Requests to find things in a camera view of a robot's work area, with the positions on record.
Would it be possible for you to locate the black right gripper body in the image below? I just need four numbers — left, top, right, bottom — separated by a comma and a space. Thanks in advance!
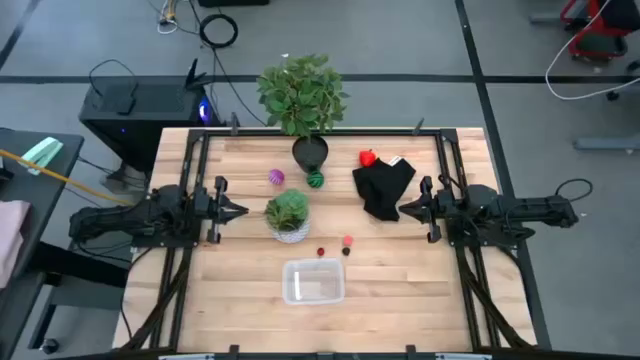
419, 175, 454, 245

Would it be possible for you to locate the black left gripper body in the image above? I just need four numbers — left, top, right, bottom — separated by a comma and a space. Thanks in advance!
193, 175, 229, 245

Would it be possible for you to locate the clear plastic tupperware container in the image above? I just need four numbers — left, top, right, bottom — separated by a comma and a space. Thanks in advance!
281, 257, 347, 306

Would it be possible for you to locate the black cloth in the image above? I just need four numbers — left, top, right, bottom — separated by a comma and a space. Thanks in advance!
351, 155, 417, 223

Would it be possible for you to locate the small succulent plant white pot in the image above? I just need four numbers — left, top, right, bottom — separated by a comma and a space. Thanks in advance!
263, 188, 312, 245

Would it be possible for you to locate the black computer tower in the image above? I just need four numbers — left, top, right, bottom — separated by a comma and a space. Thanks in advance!
78, 58, 215, 174

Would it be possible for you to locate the tall leafy plant black pot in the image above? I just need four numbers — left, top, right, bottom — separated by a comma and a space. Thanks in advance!
256, 53, 350, 175

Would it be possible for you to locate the mint green stapler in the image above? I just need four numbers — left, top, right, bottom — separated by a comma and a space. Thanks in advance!
19, 136, 65, 176

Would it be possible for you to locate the black side desk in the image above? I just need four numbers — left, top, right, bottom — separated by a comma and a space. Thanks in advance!
0, 127, 85, 360

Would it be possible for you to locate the grey table foot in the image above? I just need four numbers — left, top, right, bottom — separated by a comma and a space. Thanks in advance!
573, 135, 640, 153

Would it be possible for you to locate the pink cloth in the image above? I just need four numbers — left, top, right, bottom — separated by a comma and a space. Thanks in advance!
0, 199, 32, 290

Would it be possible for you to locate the red cart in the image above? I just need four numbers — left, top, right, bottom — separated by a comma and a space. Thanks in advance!
559, 0, 640, 64

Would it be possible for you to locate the black metal table frame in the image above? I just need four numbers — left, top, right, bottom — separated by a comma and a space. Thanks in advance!
119, 127, 551, 360

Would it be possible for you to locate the black cable on computer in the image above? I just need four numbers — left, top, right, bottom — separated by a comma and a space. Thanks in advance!
88, 58, 139, 117

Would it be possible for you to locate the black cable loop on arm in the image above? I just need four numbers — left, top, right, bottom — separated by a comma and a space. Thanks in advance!
554, 178, 594, 202

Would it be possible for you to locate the long pale cable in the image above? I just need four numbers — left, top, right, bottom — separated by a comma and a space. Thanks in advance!
544, 0, 640, 101

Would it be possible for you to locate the coiled black cable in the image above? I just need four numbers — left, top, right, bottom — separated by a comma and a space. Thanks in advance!
199, 13, 239, 50

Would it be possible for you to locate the white and yellow cable bundle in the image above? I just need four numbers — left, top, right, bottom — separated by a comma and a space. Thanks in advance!
156, 0, 180, 36

